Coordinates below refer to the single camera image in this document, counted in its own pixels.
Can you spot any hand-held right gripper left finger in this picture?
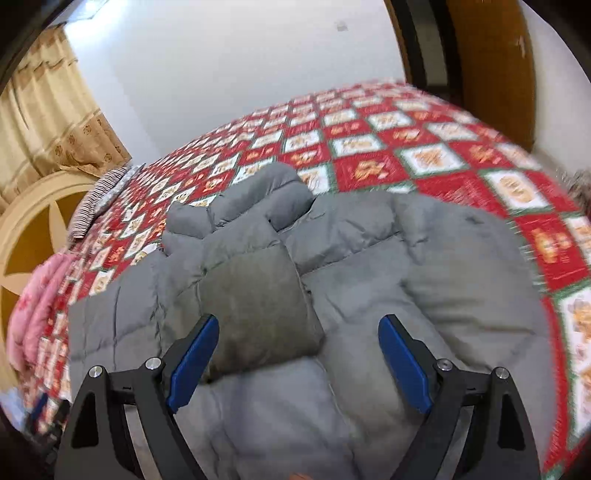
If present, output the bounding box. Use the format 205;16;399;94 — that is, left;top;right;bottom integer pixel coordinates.
54;315;220;480

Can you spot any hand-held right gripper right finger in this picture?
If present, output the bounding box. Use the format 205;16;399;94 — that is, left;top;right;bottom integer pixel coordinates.
378;315;541;480

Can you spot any grey puffer jacket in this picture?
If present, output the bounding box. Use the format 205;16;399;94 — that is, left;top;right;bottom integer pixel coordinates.
67;161;557;480

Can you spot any pink quilt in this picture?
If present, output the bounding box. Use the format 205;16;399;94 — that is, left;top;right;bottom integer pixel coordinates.
7;253;77;372

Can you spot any striped pillow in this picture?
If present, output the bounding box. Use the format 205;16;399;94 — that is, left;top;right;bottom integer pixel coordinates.
68;164;147;240

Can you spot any cream and wooden headboard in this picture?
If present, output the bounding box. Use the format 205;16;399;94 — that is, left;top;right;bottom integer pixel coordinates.
0;171;100;384

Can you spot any red checkered bed sheet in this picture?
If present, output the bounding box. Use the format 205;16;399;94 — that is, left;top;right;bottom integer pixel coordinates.
28;78;591;480

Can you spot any dark furry cloth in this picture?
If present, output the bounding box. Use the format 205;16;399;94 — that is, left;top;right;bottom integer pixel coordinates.
561;168;591;208

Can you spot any beige patterned curtain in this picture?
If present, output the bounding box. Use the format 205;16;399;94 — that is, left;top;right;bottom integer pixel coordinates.
0;23;132;213

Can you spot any brown wooden door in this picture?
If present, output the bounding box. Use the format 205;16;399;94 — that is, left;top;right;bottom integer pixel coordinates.
443;0;536;151

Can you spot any dark door frame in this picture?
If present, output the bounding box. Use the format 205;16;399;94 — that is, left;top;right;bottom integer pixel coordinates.
385;0;462;104

